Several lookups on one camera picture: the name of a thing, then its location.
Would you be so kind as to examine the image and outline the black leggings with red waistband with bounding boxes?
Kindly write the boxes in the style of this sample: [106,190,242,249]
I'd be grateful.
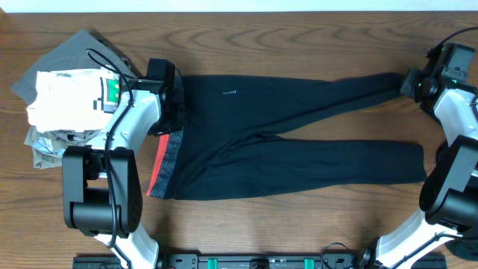
[147,73,426,200]

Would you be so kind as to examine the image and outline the white folded printed shirt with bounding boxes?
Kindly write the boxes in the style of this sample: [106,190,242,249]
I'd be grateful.
[27,68,120,132]

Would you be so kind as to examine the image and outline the black garment pile right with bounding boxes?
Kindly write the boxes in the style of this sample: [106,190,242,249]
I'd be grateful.
[435,141,477,262]

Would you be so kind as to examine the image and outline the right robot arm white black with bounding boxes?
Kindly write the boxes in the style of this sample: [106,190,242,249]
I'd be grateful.
[358,68,477,269]

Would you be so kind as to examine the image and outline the grey folded shirt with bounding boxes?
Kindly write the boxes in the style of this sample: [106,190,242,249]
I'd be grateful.
[10,29,137,105]

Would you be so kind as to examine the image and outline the olive folded garment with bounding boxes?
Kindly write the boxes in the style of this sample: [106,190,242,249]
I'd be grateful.
[24,126,100,169]

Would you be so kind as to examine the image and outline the black looped base cable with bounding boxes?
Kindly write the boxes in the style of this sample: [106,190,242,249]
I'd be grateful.
[321,241,356,269]

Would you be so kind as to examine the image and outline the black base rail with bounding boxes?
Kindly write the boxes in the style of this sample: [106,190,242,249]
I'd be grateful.
[72,253,447,269]

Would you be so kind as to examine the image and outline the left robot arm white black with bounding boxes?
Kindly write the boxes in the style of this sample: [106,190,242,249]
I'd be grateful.
[62,78,185,268]

